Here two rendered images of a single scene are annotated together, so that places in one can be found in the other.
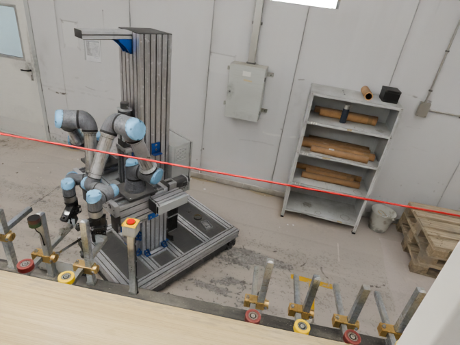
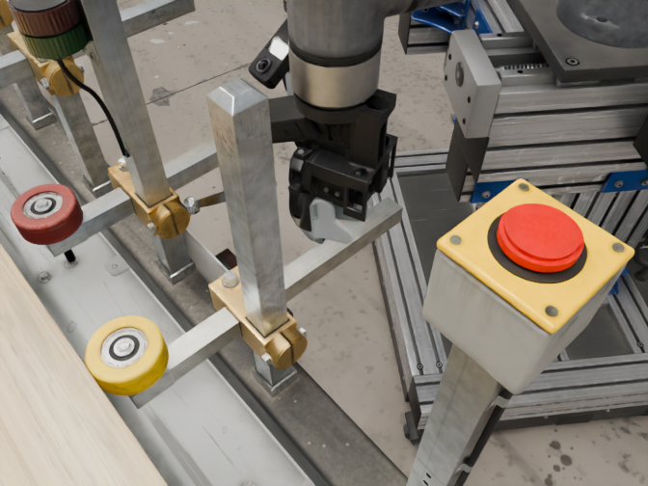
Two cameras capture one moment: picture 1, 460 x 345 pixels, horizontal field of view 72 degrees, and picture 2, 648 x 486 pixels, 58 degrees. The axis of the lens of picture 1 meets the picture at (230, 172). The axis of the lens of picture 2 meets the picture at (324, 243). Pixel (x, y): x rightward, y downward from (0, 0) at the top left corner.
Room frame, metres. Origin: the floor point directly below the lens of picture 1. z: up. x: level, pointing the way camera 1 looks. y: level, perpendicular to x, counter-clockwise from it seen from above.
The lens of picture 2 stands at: (1.08, 0.42, 1.44)
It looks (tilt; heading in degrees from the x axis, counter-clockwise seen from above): 50 degrees down; 44
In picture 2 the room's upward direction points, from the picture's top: straight up
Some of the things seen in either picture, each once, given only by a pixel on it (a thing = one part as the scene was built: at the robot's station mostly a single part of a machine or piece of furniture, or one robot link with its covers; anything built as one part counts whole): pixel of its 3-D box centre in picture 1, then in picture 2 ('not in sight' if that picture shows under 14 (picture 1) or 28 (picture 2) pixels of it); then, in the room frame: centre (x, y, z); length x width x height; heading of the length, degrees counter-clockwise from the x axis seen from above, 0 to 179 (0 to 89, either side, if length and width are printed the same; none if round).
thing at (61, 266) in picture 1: (58, 266); (195, 253); (1.35, 0.95, 0.75); 0.26 x 0.01 x 0.10; 85
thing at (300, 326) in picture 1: (300, 332); not in sight; (1.05, -0.46, 0.85); 0.08 x 0.08 x 0.11
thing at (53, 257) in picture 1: (44, 256); (148, 199); (1.32, 1.00, 0.85); 0.13 x 0.06 x 0.05; 85
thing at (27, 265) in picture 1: (27, 270); (57, 231); (1.20, 1.03, 0.85); 0.08 x 0.08 x 0.11
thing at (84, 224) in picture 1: (87, 253); (261, 275); (1.30, 0.73, 0.94); 0.03 x 0.03 x 0.48; 85
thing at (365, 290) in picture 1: (352, 316); not in sight; (1.18, -0.77, 0.87); 0.03 x 0.03 x 0.48; 85
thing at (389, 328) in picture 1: (391, 331); not in sight; (1.16, -0.99, 0.81); 0.13 x 0.06 x 0.05; 85
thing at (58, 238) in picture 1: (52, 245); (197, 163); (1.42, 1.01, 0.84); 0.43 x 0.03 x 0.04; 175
